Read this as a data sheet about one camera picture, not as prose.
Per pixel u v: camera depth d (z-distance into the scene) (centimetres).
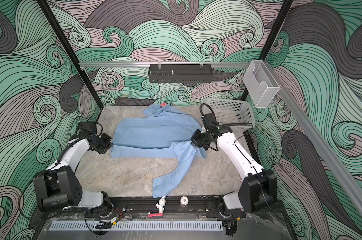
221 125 58
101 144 73
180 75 91
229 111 114
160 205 72
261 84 78
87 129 67
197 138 70
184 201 71
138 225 70
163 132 102
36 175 42
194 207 74
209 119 64
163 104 118
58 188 42
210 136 57
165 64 92
